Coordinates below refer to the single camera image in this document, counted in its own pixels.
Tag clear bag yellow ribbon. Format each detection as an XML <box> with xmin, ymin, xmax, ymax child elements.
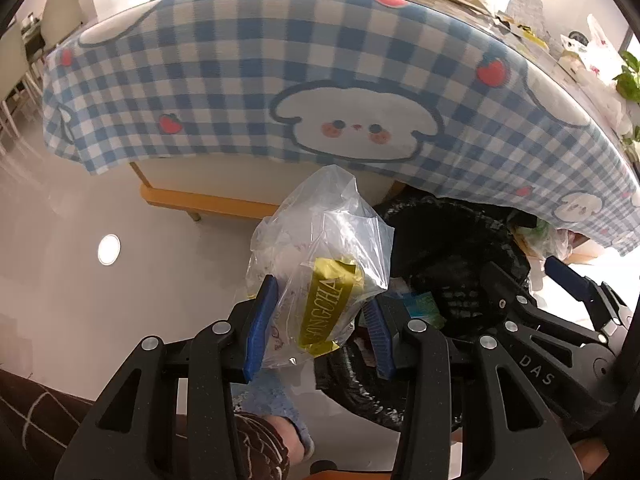
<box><xmin>246</xmin><ymin>165</ymin><xmax>394</xmax><ymax>368</ymax></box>

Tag yellow white snack wrapper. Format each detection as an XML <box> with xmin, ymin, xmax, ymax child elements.
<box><xmin>494</xmin><ymin>13</ymin><xmax>549</xmax><ymax>51</ymax></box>

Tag green medicine box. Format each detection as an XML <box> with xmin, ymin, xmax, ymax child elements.
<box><xmin>395</xmin><ymin>292</ymin><xmax>446</xmax><ymax>330</ymax></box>

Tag black lined trash bin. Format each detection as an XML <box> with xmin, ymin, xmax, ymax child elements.
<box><xmin>314</xmin><ymin>188</ymin><xmax>537</xmax><ymax>431</ymax></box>

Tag person's right hand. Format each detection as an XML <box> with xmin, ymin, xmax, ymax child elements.
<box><xmin>572</xmin><ymin>439</ymin><xmax>610</xmax><ymax>479</ymax></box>

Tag blue fuzzy slipper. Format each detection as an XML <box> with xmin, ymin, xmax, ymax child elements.
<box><xmin>231</xmin><ymin>370</ymin><xmax>314</xmax><ymax>464</ymax></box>

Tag potted green plant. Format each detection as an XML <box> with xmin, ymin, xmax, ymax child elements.
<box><xmin>613</xmin><ymin>50</ymin><xmax>640</xmax><ymax>162</ymax></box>

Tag white red plastic bag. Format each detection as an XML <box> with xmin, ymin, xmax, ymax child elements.
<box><xmin>561</xmin><ymin>14</ymin><xmax>625</xmax><ymax>84</ymax></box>

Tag blue checkered bear tablecloth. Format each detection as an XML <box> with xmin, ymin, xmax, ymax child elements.
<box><xmin>43</xmin><ymin>0</ymin><xmax>639</xmax><ymax>254</ymax></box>

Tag beige dining chair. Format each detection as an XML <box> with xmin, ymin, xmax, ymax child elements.
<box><xmin>0</xmin><ymin>22</ymin><xmax>41</xmax><ymax>140</ymax></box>
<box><xmin>40</xmin><ymin>0</ymin><xmax>84</xmax><ymax>52</ymax></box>

